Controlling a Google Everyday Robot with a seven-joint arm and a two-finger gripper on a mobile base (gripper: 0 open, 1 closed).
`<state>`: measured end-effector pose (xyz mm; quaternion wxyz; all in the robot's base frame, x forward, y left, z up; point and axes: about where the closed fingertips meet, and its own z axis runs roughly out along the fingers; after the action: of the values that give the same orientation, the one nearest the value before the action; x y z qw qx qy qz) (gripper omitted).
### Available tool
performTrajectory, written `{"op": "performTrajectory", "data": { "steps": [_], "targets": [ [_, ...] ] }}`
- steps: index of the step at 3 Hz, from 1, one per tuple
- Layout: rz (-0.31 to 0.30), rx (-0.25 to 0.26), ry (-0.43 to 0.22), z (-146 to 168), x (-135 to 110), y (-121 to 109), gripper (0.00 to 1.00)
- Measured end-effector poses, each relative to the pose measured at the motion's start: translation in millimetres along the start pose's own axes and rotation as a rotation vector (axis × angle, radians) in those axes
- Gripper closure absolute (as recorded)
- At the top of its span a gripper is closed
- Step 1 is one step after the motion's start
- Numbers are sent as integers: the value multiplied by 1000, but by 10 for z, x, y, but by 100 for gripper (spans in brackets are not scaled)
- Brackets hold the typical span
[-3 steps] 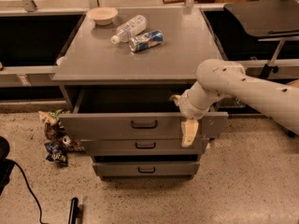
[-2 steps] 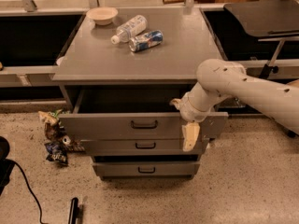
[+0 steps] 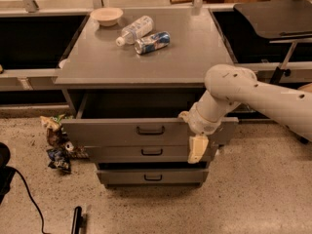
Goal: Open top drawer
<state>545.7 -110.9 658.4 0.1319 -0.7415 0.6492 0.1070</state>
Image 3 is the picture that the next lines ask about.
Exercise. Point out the clear plastic water bottle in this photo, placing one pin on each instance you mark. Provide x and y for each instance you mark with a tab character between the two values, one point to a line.
135	30

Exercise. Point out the grey middle drawer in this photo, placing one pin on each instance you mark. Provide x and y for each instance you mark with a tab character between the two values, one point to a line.
143	154

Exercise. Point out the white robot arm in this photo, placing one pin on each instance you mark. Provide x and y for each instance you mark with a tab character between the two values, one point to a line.
227	87

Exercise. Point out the metal shelf frame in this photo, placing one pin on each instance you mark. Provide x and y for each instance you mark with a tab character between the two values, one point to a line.
249	50
31	47

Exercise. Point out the dark blue snack bag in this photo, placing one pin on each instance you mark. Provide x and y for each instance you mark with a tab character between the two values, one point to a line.
59	159

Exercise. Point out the green striped snack bag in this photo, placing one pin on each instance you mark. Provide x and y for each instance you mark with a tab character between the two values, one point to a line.
54	123

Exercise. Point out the blue silver soda can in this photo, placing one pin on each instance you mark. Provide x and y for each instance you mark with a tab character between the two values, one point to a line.
152	42

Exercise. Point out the left metal shelf frame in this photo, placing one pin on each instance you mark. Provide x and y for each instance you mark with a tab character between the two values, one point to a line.
31	47

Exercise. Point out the black device at left edge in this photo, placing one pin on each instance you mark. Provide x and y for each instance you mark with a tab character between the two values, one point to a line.
6	173

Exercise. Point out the grey drawer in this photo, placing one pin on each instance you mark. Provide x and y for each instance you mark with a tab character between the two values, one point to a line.
132	117
179	176
143	154

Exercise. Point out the grey three-drawer cabinet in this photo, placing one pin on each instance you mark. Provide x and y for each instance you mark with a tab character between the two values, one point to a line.
97	63

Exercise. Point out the brown snack bag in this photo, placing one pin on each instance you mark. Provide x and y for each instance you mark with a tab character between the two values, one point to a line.
57	139

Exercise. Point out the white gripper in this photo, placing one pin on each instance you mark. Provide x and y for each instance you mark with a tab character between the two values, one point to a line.
204	123

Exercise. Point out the right metal shelf frame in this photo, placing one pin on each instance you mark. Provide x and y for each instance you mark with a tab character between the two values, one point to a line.
249	50

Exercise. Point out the grey bottom drawer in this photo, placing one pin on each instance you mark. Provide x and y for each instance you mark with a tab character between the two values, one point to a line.
179	176

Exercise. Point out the wooden stick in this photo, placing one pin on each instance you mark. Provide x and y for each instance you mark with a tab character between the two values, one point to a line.
180	1

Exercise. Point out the beige paper bowl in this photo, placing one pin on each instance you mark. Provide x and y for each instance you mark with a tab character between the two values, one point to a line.
107	16

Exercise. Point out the grey top drawer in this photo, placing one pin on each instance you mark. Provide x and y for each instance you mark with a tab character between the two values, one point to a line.
132	117

